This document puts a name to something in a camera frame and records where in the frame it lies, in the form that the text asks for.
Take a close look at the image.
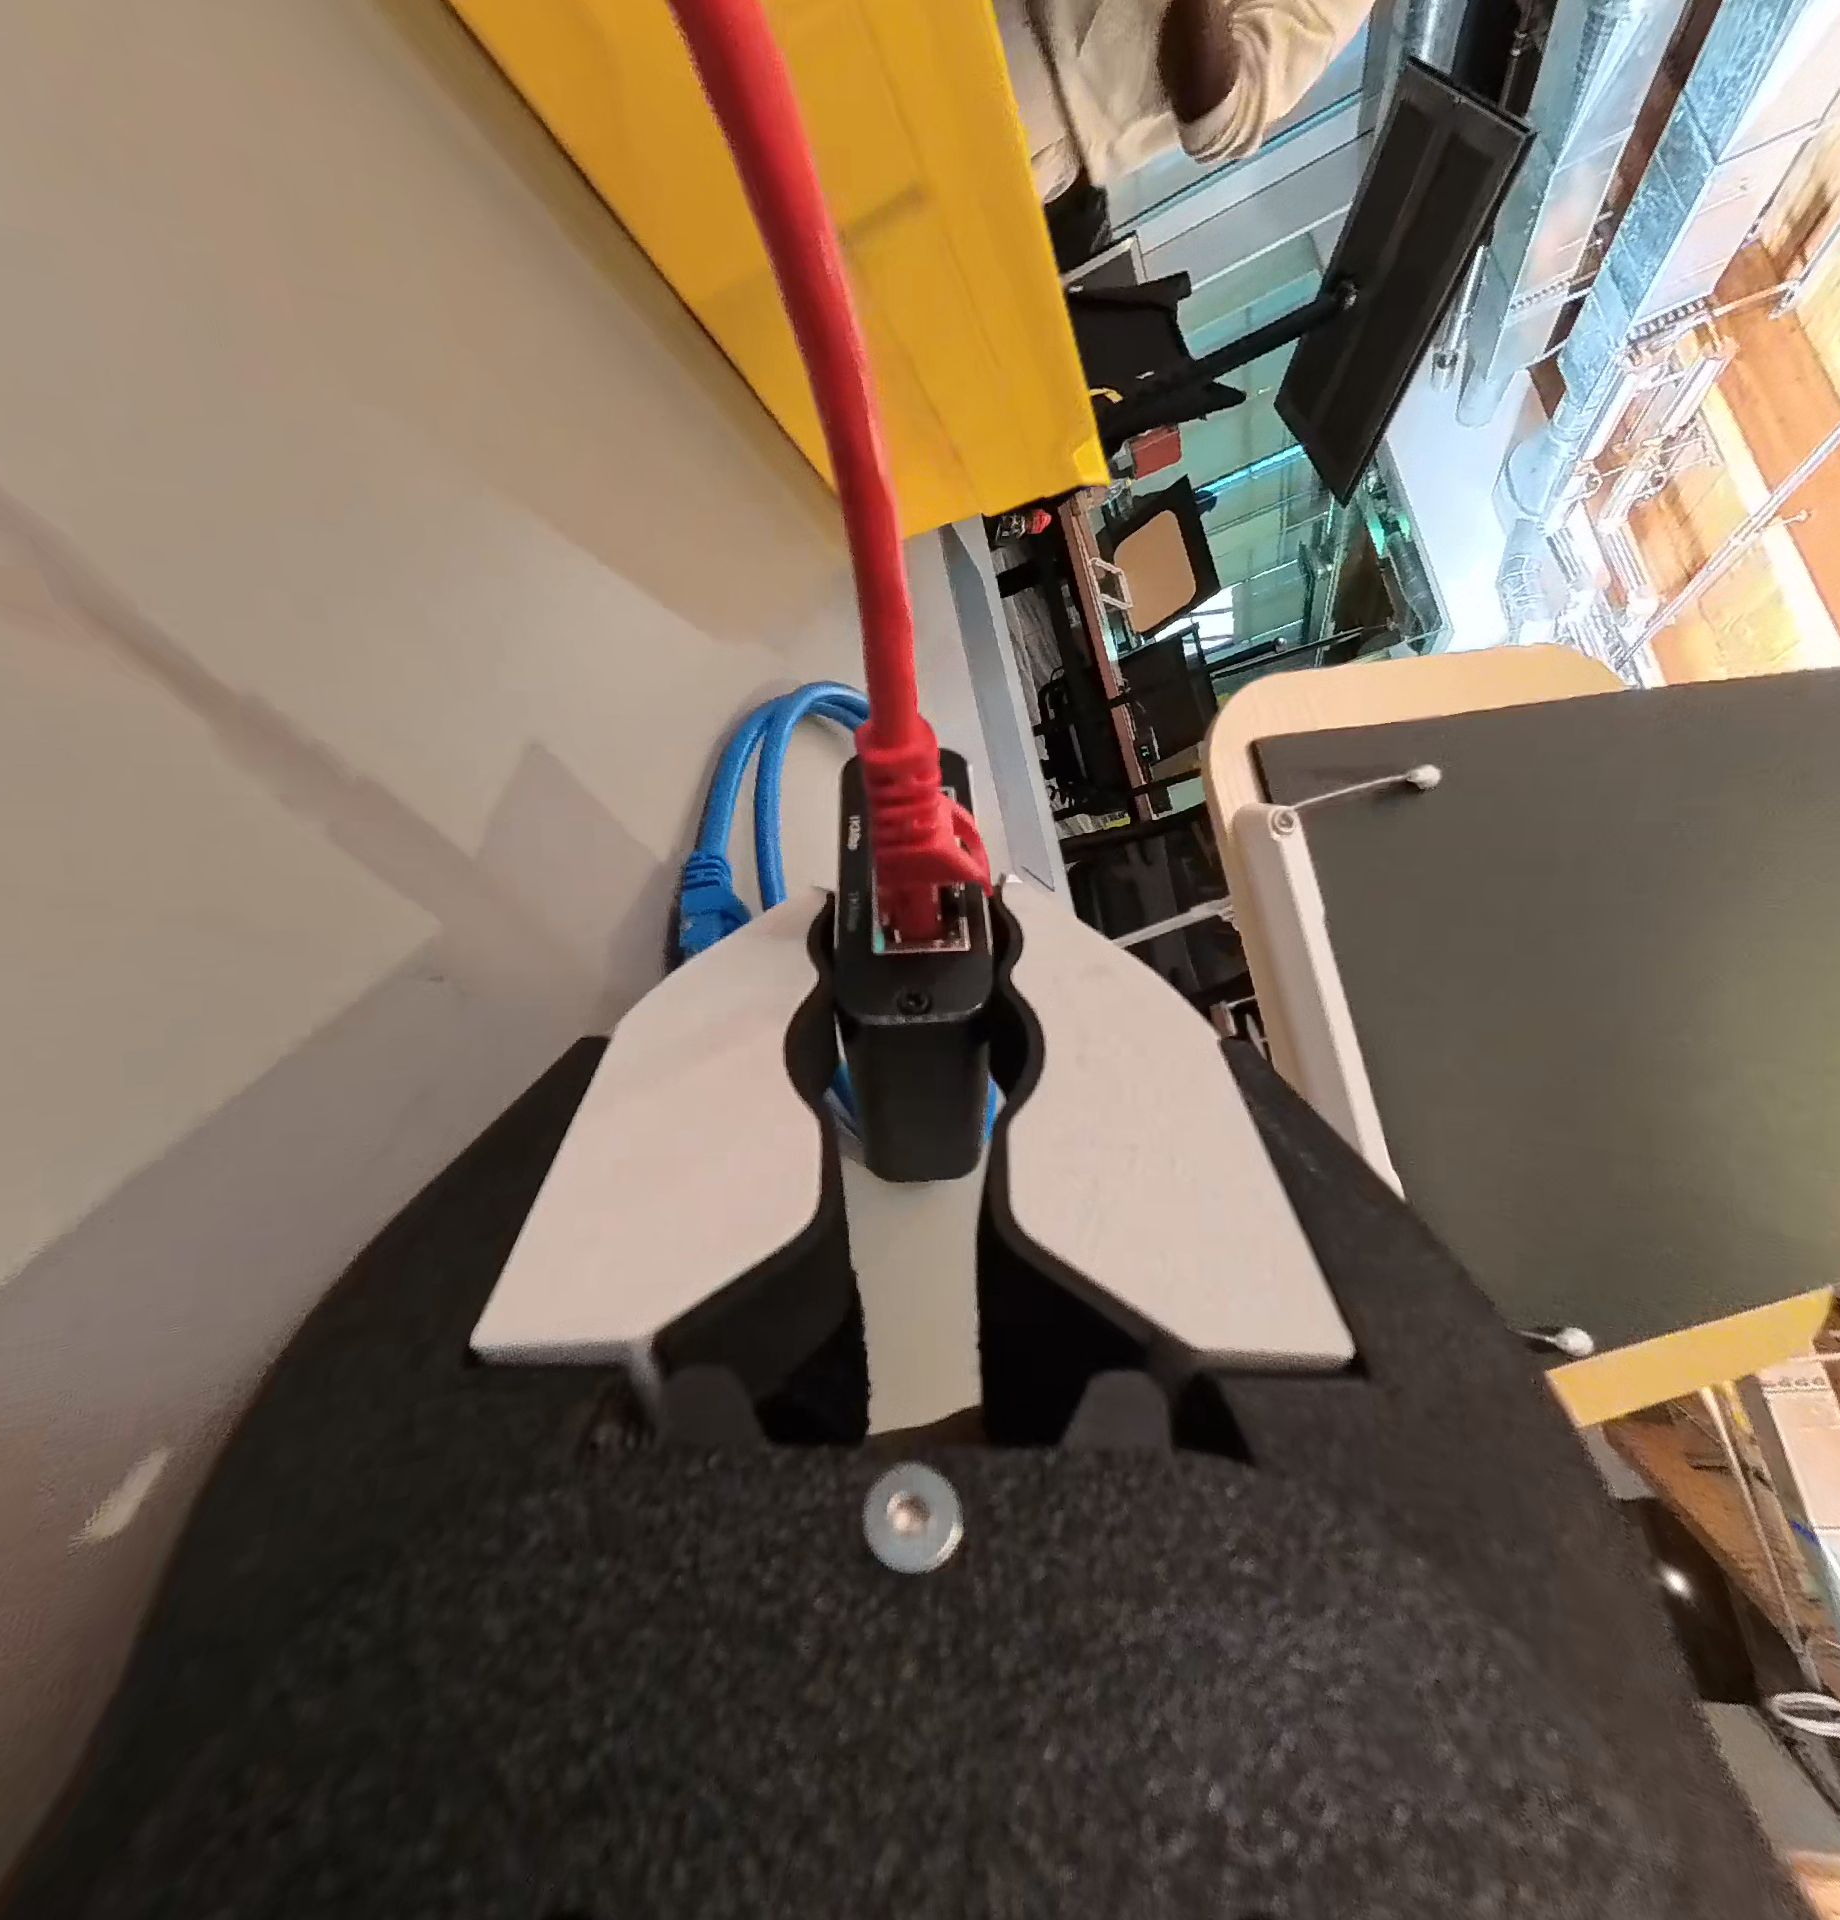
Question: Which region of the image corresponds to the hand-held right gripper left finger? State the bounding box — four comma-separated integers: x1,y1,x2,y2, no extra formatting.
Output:
467,895,844,1431

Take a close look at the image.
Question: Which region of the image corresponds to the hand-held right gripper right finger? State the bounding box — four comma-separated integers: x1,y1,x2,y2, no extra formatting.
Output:
987,885,1359,1375

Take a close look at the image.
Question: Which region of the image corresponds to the black network adapter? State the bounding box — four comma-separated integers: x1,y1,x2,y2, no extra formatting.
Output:
823,748,1009,1188

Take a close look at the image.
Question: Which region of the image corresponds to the red ethernet cable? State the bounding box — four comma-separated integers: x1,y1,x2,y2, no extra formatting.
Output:
664,0,997,943

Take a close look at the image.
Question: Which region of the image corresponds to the chair with tan back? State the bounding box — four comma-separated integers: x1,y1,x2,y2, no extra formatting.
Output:
1092,475,1224,634

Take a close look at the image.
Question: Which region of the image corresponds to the yellow panel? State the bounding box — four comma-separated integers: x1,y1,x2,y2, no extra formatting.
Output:
446,0,1116,529

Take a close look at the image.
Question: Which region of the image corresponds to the black monitor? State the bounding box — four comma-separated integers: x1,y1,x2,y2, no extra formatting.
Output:
1273,54,1537,507

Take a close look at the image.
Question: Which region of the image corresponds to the blue ethernet cable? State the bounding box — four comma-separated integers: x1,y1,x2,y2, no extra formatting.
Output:
662,681,877,973

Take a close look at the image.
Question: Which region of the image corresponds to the black board with wooden frame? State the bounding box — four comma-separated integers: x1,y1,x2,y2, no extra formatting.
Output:
1199,643,1840,1429

